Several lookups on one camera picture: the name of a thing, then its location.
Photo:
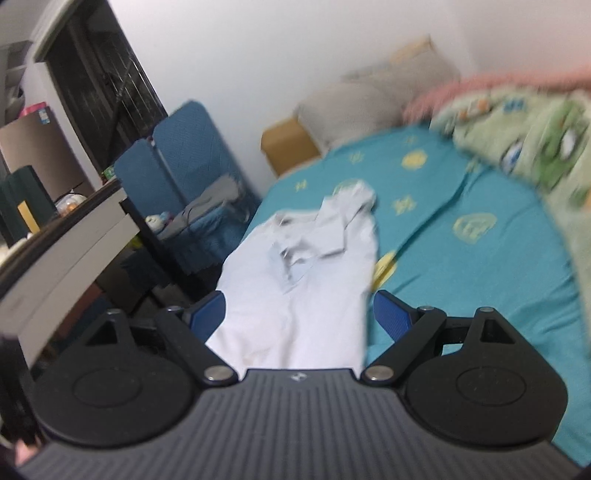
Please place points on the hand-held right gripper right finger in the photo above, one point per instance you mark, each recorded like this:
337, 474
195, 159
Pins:
390, 314

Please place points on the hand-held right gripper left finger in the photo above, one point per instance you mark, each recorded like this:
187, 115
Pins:
210, 314

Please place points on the white printed shirt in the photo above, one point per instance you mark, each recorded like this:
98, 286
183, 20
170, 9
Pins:
300, 286

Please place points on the teal smiley print bed sheet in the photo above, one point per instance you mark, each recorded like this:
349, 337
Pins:
461, 277

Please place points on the green plush toy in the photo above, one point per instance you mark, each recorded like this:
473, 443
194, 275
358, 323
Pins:
136, 242

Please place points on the small blue white toy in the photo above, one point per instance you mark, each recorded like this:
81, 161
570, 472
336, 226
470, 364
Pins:
158, 221

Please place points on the grey cloth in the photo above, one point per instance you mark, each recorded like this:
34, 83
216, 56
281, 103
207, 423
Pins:
207, 203

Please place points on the white desk with black legs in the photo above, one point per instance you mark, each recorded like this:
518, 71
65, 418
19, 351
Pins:
69, 258

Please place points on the blue covered chair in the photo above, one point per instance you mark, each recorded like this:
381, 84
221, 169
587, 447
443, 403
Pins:
143, 175
198, 143

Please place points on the yellow paper packet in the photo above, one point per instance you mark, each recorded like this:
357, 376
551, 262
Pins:
27, 219

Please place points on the green can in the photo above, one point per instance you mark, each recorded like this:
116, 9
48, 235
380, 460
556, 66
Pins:
109, 173

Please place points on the small clutter on desk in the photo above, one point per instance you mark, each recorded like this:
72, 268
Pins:
71, 204

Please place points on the yellow padded headboard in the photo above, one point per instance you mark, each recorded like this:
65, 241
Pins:
288, 145

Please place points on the dark green bag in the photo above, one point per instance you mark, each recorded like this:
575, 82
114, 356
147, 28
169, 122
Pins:
27, 189

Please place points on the grey pillow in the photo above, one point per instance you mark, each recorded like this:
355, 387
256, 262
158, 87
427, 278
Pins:
378, 99

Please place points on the green cartoon print blanket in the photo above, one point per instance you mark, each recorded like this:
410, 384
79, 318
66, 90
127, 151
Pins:
545, 147

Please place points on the brown cardboard box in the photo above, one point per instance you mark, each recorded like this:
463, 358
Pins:
41, 147

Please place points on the pink fluffy blanket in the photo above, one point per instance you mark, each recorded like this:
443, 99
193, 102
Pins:
485, 87

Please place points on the dark barred window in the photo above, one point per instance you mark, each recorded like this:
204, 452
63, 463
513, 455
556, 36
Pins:
106, 83

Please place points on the pink round container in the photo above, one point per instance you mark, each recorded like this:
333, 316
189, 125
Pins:
34, 110

